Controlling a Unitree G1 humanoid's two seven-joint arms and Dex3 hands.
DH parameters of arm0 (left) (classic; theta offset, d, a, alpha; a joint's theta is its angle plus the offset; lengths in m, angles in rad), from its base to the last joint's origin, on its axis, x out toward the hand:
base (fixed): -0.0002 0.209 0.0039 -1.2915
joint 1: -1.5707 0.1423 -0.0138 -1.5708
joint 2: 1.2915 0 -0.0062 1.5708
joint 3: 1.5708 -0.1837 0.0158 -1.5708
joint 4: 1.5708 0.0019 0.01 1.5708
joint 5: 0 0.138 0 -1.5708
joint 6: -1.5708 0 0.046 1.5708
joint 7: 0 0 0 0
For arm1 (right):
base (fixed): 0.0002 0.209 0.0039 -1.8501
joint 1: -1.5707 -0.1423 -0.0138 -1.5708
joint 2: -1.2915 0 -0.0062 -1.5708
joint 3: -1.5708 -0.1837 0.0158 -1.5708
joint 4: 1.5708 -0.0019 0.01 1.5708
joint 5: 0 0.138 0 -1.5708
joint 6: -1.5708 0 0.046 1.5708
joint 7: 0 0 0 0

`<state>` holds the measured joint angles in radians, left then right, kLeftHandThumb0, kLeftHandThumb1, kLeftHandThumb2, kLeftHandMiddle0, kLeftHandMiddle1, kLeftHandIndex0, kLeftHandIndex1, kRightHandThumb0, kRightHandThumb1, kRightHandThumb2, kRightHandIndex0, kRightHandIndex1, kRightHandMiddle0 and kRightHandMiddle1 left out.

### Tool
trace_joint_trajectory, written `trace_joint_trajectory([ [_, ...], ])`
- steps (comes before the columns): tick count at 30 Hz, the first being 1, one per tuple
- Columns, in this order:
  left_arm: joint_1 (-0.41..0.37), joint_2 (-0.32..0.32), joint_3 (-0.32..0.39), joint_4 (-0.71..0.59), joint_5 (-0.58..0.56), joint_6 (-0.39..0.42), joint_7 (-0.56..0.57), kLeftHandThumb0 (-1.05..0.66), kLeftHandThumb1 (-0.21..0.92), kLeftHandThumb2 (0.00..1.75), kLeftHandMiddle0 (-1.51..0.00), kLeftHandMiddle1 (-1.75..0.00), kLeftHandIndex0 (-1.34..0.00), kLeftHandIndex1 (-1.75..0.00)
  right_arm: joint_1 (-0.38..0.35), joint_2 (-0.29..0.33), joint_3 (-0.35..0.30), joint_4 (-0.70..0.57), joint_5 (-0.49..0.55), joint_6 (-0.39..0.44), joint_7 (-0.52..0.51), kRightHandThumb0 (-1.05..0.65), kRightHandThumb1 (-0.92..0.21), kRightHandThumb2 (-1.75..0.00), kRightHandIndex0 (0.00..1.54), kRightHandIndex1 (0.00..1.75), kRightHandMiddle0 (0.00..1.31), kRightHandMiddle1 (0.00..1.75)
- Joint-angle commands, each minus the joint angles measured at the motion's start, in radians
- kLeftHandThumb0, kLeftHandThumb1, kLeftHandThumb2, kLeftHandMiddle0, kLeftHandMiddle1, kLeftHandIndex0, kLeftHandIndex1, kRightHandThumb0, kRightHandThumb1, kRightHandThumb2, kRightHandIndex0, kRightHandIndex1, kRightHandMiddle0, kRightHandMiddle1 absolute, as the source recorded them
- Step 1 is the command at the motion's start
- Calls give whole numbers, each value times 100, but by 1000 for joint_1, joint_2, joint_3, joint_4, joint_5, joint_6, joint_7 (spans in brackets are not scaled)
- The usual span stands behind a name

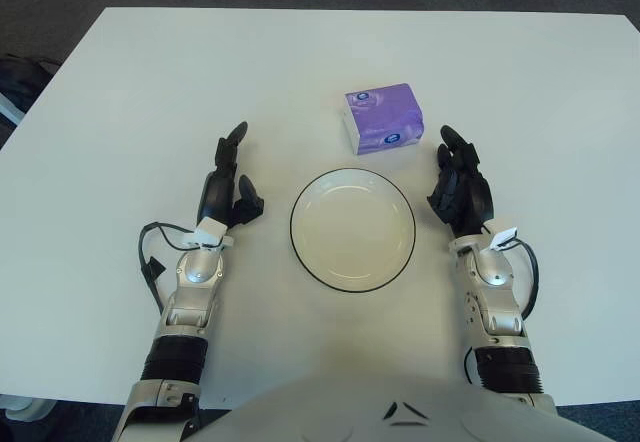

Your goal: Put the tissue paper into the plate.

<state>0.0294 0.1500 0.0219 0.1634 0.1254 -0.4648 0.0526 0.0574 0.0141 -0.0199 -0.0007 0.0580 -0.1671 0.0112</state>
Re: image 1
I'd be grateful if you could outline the white floor object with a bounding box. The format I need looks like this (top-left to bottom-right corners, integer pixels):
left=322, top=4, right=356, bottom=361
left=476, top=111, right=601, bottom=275
left=0, top=393, right=37, bottom=421

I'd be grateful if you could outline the purple tissue paper pack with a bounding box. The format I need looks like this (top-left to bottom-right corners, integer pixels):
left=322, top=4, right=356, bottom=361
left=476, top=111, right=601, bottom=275
left=343, top=82, right=426, bottom=157

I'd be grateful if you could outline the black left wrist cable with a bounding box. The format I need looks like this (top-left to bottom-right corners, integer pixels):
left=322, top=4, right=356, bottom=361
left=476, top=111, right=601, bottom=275
left=138, top=220, right=202, bottom=314

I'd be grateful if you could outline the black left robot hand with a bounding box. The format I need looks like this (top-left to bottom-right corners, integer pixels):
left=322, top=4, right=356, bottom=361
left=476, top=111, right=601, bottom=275
left=198, top=120, right=266, bottom=229

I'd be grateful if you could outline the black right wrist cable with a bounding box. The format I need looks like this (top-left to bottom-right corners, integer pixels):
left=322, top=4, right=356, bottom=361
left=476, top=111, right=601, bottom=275
left=499, top=234, right=542, bottom=324

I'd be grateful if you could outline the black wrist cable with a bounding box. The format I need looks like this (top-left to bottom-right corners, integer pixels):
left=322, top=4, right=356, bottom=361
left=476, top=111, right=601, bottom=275
left=138, top=220, right=202, bottom=314
left=499, top=234, right=542, bottom=324

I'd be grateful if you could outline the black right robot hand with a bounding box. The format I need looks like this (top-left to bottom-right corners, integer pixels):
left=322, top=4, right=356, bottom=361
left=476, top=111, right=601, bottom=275
left=425, top=124, right=496, bottom=237

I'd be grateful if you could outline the white plate with black rim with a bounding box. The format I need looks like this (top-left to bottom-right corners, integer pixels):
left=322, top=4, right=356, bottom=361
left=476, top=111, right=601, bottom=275
left=288, top=166, right=418, bottom=295

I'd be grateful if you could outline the grey robot torso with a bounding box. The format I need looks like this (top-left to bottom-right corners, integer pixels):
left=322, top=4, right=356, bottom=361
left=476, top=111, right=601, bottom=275
left=187, top=360, right=607, bottom=442

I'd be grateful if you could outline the dark bag on floor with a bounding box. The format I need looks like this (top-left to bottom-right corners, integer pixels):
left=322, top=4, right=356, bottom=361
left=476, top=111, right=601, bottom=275
left=0, top=55, right=64, bottom=129

